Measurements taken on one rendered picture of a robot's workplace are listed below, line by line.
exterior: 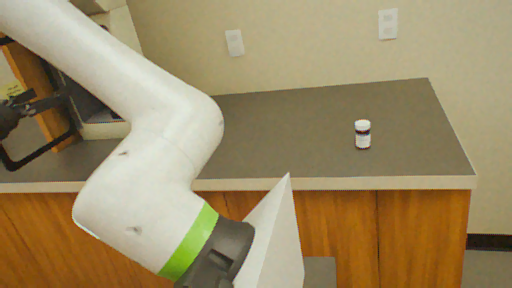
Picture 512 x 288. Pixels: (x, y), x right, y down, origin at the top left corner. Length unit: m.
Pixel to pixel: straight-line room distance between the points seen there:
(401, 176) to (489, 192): 1.04
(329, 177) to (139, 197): 0.61
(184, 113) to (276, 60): 1.11
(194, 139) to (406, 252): 0.82
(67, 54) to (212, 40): 1.12
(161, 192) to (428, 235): 0.84
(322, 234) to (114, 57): 0.81
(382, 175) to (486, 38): 0.84
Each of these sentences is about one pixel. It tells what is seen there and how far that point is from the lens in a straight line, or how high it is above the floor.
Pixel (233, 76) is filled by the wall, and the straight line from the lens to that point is 1.74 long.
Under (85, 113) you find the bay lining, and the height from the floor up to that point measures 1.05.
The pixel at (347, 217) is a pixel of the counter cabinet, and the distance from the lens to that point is 1.14.
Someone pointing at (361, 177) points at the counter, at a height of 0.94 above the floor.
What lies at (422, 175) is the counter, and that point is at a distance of 1.03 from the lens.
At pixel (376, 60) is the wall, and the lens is 1.65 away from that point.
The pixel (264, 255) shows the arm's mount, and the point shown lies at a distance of 0.49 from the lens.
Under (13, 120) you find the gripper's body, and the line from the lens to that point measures 1.19.
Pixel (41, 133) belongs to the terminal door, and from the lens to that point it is 1.55.
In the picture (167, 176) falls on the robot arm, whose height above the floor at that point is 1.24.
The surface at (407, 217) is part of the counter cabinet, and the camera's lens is 1.15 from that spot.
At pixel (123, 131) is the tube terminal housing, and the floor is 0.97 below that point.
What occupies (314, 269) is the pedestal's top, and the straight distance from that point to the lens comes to 0.79.
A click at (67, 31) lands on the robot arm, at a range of 0.66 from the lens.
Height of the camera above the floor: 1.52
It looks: 28 degrees down
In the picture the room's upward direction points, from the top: 11 degrees counter-clockwise
